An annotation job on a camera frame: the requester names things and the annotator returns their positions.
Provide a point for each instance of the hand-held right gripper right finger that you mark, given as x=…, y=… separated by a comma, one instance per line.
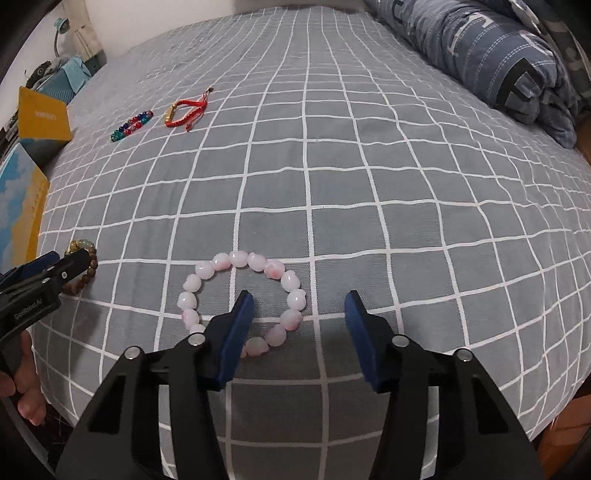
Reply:
x=359, y=328

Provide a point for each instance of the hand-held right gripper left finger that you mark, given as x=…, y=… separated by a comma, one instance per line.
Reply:
x=236, y=328

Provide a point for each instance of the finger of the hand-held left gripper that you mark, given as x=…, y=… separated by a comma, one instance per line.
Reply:
x=69, y=267

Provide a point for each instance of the person's left hand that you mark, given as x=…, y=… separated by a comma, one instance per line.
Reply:
x=25, y=387

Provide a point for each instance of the blue and yellow box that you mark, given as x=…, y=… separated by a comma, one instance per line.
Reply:
x=18, y=203

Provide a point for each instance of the grey checked bed sheet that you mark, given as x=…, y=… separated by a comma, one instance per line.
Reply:
x=323, y=184

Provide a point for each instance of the yellow cardboard box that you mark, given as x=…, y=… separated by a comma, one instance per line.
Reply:
x=44, y=117

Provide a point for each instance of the light blue cloth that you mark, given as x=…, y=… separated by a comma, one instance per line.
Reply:
x=74, y=71

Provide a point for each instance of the teal desk lamp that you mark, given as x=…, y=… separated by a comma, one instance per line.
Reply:
x=59, y=27

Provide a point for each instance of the blue patterned folded quilt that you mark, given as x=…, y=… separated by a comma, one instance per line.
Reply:
x=485, y=50

